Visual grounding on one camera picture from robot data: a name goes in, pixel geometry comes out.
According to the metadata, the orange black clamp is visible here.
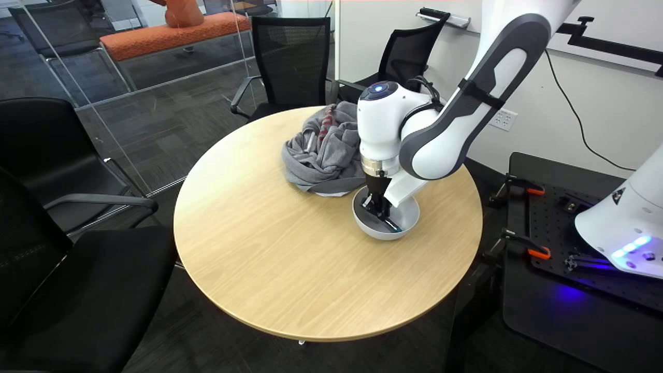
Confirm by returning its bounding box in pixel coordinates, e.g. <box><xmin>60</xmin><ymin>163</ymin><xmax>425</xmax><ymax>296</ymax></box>
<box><xmin>491</xmin><ymin>174</ymin><xmax>549</xmax><ymax>208</ymax></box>
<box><xmin>496</xmin><ymin>227</ymin><xmax>555</xmax><ymax>265</ymax></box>

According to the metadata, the white wall outlet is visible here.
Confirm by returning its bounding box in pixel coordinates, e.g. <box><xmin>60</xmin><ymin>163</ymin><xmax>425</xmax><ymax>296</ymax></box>
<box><xmin>489</xmin><ymin>106</ymin><xmax>519</xmax><ymax>134</ymax></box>

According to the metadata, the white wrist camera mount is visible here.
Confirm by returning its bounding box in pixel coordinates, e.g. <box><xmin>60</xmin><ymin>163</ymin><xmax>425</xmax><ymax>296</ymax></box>
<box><xmin>385</xmin><ymin>172</ymin><xmax>431</xmax><ymax>211</ymax></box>

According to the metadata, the clear glass partition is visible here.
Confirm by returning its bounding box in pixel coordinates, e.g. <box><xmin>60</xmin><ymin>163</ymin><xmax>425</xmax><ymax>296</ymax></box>
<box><xmin>19</xmin><ymin>0</ymin><xmax>257</xmax><ymax>198</ymax></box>

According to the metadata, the crumpled grey cloth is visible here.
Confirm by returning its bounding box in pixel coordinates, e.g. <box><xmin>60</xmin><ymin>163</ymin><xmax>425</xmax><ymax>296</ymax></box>
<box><xmin>279</xmin><ymin>99</ymin><xmax>369</xmax><ymax>198</ymax></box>

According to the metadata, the black padded armchair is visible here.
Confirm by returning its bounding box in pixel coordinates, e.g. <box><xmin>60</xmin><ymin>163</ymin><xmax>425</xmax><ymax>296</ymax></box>
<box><xmin>0</xmin><ymin>163</ymin><xmax>181</xmax><ymax>373</ymax></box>
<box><xmin>0</xmin><ymin>95</ymin><xmax>162</xmax><ymax>240</ymax></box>

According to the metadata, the orange upholstered bench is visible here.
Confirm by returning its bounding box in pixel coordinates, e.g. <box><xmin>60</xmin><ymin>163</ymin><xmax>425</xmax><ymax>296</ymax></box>
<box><xmin>96</xmin><ymin>10</ymin><xmax>255</xmax><ymax>66</ymax></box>

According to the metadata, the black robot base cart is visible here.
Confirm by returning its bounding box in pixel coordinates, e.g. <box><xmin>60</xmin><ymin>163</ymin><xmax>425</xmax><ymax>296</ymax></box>
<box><xmin>501</xmin><ymin>152</ymin><xmax>663</xmax><ymax>373</ymax></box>

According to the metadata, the grey bowl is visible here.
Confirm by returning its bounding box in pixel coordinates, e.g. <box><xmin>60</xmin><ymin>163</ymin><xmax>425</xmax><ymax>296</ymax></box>
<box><xmin>349</xmin><ymin>185</ymin><xmax>422</xmax><ymax>243</ymax></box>

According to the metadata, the black mesh office chair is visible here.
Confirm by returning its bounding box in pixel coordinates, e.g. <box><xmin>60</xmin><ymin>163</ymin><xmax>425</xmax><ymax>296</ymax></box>
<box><xmin>335</xmin><ymin>5</ymin><xmax>451</xmax><ymax>107</ymax></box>
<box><xmin>227</xmin><ymin>14</ymin><xmax>334</xmax><ymax>119</ymax></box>

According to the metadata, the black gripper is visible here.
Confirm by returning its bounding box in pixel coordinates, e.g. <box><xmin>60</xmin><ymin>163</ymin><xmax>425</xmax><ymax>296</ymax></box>
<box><xmin>360</xmin><ymin>172</ymin><xmax>403</xmax><ymax>233</ymax></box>

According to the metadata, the black wall cable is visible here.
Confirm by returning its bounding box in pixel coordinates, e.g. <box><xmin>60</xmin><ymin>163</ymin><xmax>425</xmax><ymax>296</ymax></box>
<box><xmin>542</xmin><ymin>48</ymin><xmax>637</xmax><ymax>175</ymax></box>

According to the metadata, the black wall mounted bracket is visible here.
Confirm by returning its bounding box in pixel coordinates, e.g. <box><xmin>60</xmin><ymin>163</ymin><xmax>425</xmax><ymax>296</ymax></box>
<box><xmin>555</xmin><ymin>14</ymin><xmax>663</xmax><ymax>79</ymax></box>

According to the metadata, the orange cushion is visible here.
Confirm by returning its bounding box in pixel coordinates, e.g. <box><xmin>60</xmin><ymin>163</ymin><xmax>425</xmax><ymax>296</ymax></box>
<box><xmin>159</xmin><ymin>0</ymin><xmax>206</xmax><ymax>30</ymax></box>

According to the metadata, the black office chair behind glass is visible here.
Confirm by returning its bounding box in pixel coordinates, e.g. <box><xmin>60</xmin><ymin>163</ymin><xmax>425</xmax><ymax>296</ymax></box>
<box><xmin>8</xmin><ymin>0</ymin><xmax>137</xmax><ymax>93</ymax></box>

